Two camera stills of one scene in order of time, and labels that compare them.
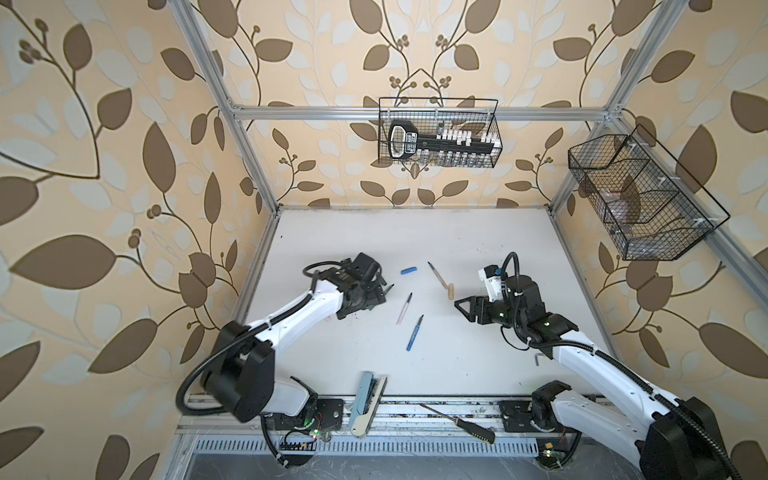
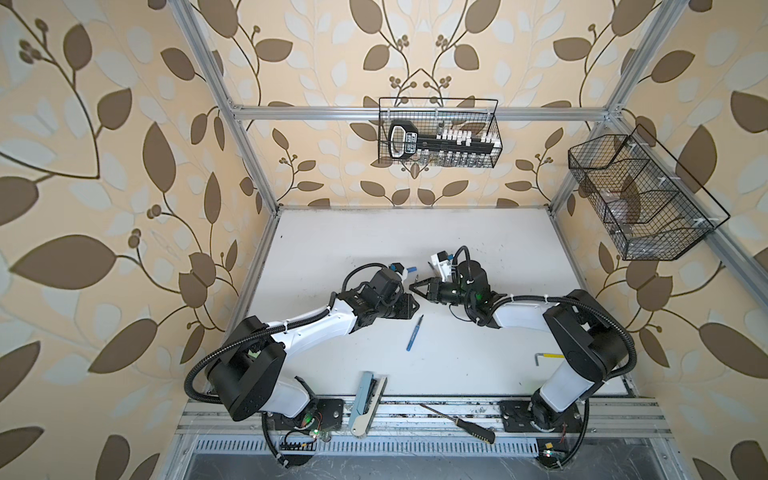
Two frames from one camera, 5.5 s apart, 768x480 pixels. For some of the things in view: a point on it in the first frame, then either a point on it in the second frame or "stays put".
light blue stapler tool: [366, 404] stays put
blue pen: [414, 333] stays put
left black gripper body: [372, 296] → [402, 307]
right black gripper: [476, 302] → [434, 286]
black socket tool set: [448, 147] stays put
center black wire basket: [440, 132] stays put
